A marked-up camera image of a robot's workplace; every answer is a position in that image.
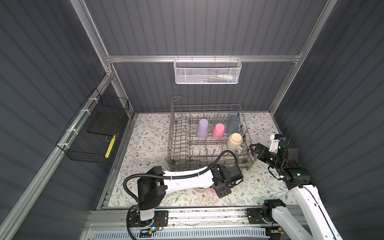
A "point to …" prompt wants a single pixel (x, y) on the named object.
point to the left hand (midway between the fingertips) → (224, 188)
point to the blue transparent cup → (233, 124)
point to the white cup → (234, 142)
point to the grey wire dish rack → (186, 150)
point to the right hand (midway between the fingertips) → (258, 149)
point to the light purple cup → (202, 129)
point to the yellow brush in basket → (110, 147)
